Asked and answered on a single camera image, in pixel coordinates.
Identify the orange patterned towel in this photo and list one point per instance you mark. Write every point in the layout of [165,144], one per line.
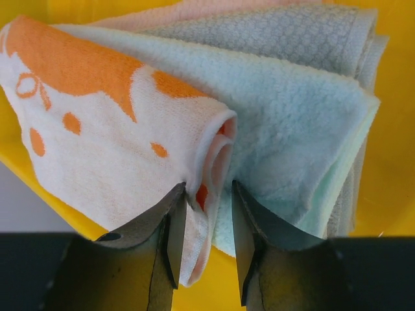
[110,135]

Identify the yellow plastic tray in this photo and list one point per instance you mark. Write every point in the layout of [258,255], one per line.
[386,196]

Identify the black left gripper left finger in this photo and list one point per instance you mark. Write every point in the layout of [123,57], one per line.
[134,267]

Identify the grey terry towel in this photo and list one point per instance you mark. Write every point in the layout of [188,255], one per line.
[337,39]

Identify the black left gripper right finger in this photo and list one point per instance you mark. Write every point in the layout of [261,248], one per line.
[281,267]

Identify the light blue white towel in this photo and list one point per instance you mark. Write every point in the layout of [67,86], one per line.
[299,129]

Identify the pink waffle towel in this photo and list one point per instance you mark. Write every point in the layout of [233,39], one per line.
[184,10]

